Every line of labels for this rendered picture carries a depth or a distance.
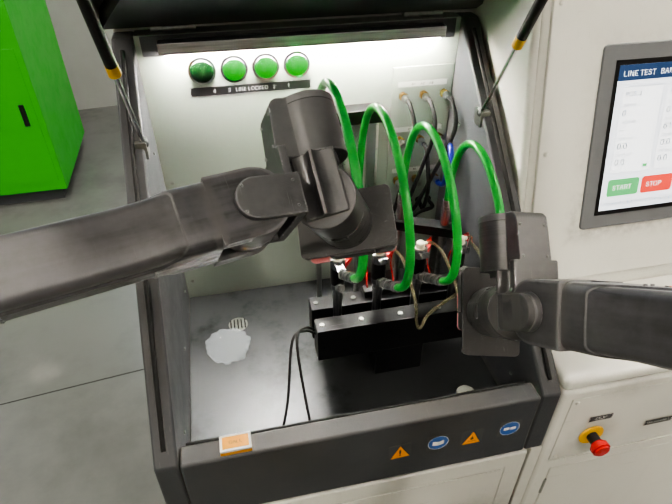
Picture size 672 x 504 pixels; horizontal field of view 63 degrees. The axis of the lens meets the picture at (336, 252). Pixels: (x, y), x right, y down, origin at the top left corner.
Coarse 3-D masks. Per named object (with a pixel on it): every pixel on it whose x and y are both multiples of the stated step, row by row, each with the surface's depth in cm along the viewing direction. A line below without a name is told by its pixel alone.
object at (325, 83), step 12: (324, 84) 87; (336, 96) 81; (336, 108) 80; (348, 120) 78; (348, 132) 77; (348, 144) 76; (348, 156) 76; (360, 180) 75; (360, 264) 79; (360, 276) 81
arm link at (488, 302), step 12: (492, 276) 55; (504, 276) 53; (492, 288) 57; (504, 288) 53; (480, 300) 57; (492, 300) 53; (480, 312) 56; (492, 312) 53; (480, 324) 58; (492, 324) 53; (504, 336) 53; (516, 336) 53
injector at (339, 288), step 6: (330, 264) 101; (330, 270) 101; (336, 270) 100; (330, 276) 102; (336, 276) 101; (330, 282) 103; (336, 282) 102; (342, 282) 102; (336, 288) 102; (342, 288) 101; (336, 294) 104; (342, 294) 105; (336, 300) 105; (336, 306) 106; (336, 312) 107
